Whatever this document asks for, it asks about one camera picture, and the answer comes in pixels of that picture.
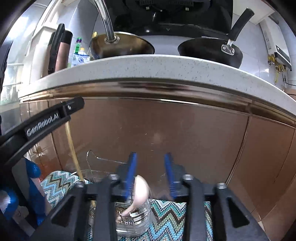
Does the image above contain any black range hood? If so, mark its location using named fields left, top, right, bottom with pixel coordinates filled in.
left=106, top=0, right=233, bottom=39

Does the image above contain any wire utensil holder basket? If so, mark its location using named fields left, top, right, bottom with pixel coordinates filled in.
left=87, top=152, right=152, bottom=240

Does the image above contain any white blue salt bag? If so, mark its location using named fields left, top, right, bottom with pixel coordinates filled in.
left=71, top=48, right=90, bottom=67

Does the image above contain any bronze wok with handle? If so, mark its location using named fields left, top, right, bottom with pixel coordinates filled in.
left=89, top=1, right=155, bottom=60

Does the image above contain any green cap seasoning bottle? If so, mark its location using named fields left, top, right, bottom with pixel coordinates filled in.
left=68, top=38, right=82, bottom=67

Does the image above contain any white ceramic spoon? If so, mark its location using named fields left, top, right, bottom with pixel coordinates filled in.
left=116, top=175, right=149, bottom=223

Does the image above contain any white storage container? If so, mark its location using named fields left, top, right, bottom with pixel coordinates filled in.
left=29, top=26, right=56, bottom=82

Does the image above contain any zigzag patterned knit cloth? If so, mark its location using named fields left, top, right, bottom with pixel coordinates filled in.
left=40, top=170, right=215, bottom=241

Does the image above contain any white speckled countertop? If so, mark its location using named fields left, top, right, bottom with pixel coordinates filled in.
left=18, top=54, right=295, bottom=114

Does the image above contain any white gas water heater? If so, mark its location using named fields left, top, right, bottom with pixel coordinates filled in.
left=259, top=17, right=292, bottom=72

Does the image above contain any bamboo chopstick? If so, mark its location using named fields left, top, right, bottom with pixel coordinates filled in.
left=65, top=121, right=84, bottom=181

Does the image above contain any black wok with handle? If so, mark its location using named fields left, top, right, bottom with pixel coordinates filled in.
left=178, top=8, right=254, bottom=68

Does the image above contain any brown black electric kettle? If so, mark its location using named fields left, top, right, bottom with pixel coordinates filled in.
left=46, top=23, right=73, bottom=74

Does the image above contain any left blue gloved hand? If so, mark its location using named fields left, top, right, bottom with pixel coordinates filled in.
left=1, top=157, right=52, bottom=236

